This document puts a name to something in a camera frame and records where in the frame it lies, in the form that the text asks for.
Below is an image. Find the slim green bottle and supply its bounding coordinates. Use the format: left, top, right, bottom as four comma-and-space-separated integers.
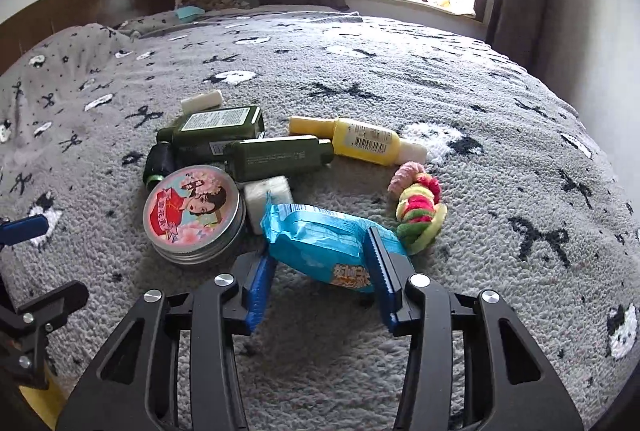
223, 136, 335, 184

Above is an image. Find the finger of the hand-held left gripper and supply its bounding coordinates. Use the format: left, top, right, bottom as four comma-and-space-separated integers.
0, 216, 51, 248
0, 280, 91, 389

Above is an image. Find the round tin with lady print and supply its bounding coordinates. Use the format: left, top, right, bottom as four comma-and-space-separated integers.
142, 165, 247, 267

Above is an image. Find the wide green bottle white label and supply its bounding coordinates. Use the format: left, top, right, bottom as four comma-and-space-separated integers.
156, 105, 266, 162

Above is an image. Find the white rectangular bar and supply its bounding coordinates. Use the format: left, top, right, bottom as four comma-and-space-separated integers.
181, 89, 224, 114

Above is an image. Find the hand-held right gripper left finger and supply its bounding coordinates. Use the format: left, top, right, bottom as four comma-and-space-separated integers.
55, 252, 279, 431

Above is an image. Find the white cube block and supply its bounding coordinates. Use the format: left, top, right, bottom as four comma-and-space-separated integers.
243, 175, 294, 236

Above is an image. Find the round yellow soap bar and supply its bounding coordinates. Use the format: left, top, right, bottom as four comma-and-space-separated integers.
288, 116, 428, 168

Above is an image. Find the dark green small bottle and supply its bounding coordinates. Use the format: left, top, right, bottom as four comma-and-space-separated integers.
142, 142, 176, 192

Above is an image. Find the grey printed fleece blanket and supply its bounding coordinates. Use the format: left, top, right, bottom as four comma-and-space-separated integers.
0, 8, 640, 431

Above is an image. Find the blue wet wipes packet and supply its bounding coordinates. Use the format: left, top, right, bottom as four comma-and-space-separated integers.
260, 193, 416, 294

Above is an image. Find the yellow fleece blanket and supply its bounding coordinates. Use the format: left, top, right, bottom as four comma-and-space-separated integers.
19, 368, 68, 431

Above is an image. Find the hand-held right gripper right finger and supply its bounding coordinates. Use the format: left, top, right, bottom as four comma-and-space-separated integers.
364, 226, 586, 431

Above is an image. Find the wooden headboard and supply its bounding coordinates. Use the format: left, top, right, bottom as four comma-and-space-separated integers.
0, 0, 176, 72

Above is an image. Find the colourful braided hair tie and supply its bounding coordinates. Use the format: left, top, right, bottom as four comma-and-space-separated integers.
387, 161, 448, 256

